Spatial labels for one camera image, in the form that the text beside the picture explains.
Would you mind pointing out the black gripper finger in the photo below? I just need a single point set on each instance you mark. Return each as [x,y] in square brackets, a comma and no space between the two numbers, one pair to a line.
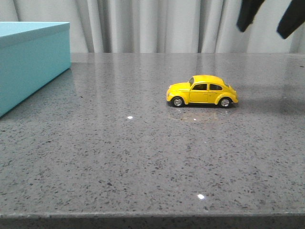
[248,10]
[293,17]

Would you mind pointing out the yellow toy beetle car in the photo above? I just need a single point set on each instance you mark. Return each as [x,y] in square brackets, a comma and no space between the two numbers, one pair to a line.
[202,89]

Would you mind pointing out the blue cardboard box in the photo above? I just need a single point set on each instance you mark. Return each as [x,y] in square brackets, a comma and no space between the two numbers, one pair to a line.
[31,55]

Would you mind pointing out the grey pleated curtain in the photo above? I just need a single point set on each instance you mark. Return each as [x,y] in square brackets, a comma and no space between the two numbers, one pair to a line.
[152,26]

